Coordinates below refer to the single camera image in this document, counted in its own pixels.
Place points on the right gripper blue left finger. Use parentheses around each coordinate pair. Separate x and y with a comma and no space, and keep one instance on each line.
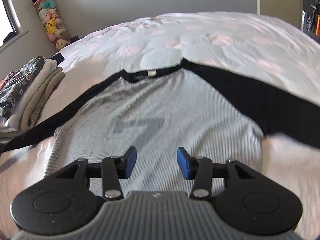
(115,168)

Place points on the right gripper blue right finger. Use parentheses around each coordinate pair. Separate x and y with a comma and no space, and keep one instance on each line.
(200,170)

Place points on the grey black raglan shirt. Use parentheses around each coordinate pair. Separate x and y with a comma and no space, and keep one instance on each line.
(208,111)

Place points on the stack of folded clothes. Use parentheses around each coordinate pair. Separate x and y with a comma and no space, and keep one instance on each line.
(26,91)

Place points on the pink dotted bed sheet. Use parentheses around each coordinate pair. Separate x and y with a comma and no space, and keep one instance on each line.
(262,47)

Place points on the plush toy column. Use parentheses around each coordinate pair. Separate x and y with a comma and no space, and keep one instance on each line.
(52,23)

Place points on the beige bedroom door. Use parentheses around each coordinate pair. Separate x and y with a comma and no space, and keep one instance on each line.
(278,0)

